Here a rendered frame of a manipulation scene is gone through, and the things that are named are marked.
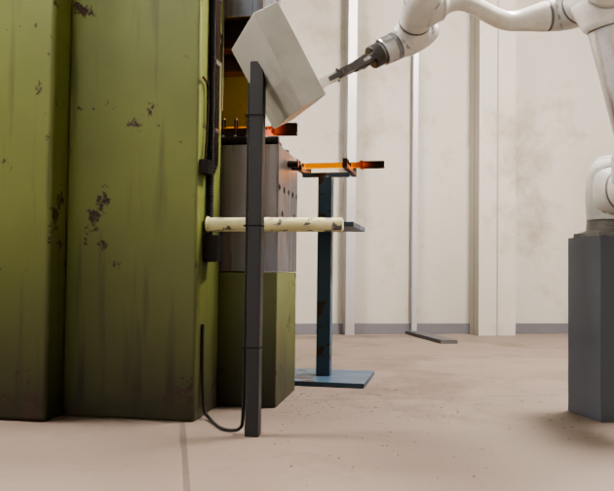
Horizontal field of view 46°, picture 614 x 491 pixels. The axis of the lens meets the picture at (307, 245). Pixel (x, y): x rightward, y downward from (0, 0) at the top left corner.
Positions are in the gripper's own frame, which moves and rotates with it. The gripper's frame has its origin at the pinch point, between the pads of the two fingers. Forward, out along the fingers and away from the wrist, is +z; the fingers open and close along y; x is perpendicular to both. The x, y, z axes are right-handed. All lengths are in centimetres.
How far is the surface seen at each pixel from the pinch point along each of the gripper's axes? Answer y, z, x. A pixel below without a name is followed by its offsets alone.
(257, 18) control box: -27.0, 20.8, 20.5
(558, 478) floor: -68, 23, -111
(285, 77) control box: -25.8, 21.3, 3.7
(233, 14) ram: 35, 6, 38
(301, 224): 3.3, 28.8, -35.8
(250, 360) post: -11, 65, -61
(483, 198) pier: 280, -183, -109
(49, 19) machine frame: 23, 64, 57
